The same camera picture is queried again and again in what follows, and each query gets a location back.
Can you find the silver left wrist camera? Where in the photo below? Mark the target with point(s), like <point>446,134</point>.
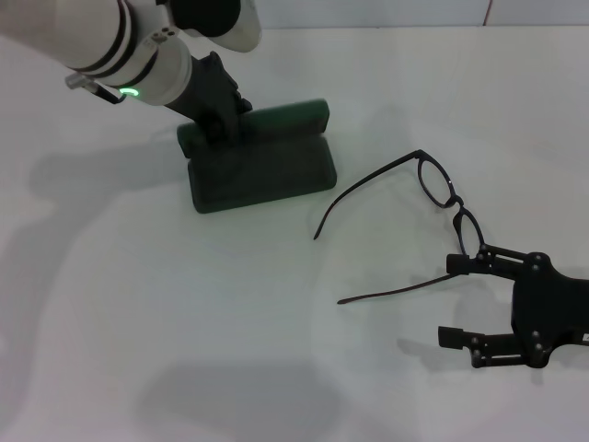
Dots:
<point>239,32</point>

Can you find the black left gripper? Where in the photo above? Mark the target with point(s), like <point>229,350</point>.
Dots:
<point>207,92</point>

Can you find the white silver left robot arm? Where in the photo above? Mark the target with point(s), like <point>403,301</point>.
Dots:
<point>69,37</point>

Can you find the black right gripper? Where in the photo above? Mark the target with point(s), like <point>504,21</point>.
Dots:
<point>552,308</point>

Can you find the green glasses case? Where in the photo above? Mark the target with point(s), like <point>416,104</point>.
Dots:
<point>257,179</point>

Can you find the black glasses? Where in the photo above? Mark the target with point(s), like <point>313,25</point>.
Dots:
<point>458,202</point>

